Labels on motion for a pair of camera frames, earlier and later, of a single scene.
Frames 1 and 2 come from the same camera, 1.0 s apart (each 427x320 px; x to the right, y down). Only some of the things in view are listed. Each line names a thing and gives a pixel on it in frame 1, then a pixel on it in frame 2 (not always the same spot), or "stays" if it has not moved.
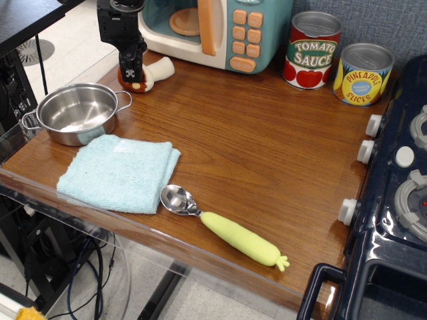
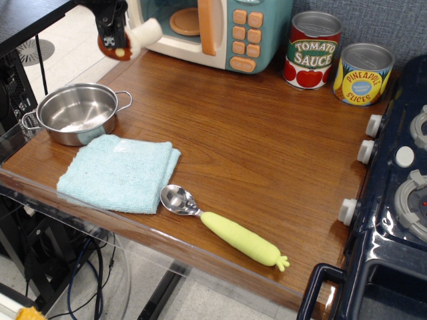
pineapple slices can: (362, 74) stays
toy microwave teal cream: (253, 37) stays
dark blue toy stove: (384, 274) stays
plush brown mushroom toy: (159, 69) → (142, 33)
